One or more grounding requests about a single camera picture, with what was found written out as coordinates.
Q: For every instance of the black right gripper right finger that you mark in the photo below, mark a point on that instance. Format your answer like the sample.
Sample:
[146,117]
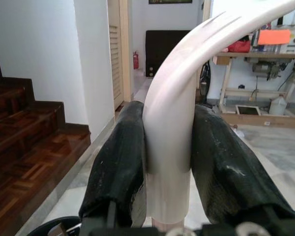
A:
[223,167]

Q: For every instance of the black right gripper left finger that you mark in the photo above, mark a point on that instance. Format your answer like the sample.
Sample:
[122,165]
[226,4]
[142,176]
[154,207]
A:
[118,159]

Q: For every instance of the long brown cardboard box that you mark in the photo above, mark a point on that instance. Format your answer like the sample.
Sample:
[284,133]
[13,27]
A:
[260,120]

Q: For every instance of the white framed box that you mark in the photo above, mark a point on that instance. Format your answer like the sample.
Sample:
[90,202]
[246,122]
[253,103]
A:
[248,110]

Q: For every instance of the clear plastic jug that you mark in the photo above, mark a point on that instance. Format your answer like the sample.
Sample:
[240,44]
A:
[277,105]

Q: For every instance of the dark wooden staircase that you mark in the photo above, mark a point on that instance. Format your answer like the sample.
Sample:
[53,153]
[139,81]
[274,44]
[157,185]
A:
[27,147]

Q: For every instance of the cream louvred door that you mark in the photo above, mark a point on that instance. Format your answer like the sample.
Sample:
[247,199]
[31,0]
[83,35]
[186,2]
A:
[115,61]

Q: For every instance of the red fire extinguisher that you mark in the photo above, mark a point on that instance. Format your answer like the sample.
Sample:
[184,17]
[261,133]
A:
[136,61]

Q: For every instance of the grey electric motor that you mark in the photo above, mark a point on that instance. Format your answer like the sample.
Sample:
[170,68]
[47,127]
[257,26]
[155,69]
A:
[263,67]

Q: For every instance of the pale wooden workbench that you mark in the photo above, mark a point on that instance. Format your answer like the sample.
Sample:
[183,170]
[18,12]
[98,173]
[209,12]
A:
[260,56]

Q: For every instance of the black upright panel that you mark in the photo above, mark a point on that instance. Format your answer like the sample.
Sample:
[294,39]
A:
[159,49]

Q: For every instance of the red bag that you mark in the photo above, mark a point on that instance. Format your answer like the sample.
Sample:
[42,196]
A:
[239,46]

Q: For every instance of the orange paper sheet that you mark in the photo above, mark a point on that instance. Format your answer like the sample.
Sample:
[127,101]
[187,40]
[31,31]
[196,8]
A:
[273,37]

